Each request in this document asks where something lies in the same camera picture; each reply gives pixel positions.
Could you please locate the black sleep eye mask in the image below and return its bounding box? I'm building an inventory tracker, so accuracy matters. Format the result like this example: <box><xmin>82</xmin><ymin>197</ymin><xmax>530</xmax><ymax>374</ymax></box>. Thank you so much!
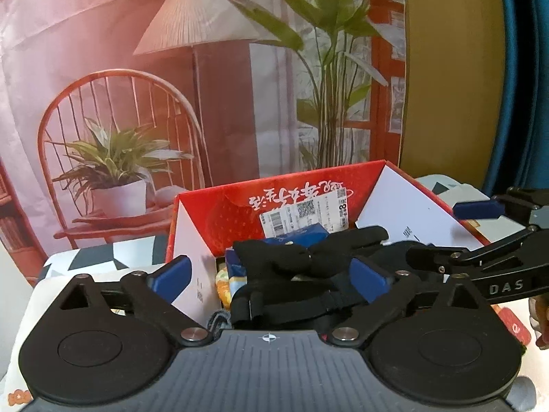
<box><xmin>231</xmin><ymin>226</ymin><xmax>426</xmax><ymax>334</ymax></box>

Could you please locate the yellow snack packet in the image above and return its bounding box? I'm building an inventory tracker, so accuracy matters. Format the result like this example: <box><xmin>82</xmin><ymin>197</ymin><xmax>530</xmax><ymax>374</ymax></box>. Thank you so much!
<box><xmin>215</xmin><ymin>266</ymin><xmax>247</xmax><ymax>310</ymax></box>

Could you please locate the bear print table cloth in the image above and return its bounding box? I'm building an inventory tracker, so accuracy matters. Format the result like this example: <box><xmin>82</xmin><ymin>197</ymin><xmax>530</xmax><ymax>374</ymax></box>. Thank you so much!
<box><xmin>1</xmin><ymin>175</ymin><xmax>548</xmax><ymax>411</ymax></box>

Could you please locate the red strawberry cardboard box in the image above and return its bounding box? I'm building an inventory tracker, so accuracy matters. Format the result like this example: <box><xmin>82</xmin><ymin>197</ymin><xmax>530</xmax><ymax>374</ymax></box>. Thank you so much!
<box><xmin>166</xmin><ymin>161</ymin><xmax>487</xmax><ymax>324</ymax></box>

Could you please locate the blue small box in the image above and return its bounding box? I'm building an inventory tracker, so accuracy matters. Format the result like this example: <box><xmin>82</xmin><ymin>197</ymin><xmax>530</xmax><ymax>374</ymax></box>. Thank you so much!
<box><xmin>224</xmin><ymin>222</ymin><xmax>331</xmax><ymax>280</ymax></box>

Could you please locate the printed living room backdrop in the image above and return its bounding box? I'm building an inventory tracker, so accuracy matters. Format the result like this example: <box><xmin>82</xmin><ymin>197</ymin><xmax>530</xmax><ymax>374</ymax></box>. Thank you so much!
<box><xmin>1</xmin><ymin>0</ymin><xmax>406</xmax><ymax>283</ymax></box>

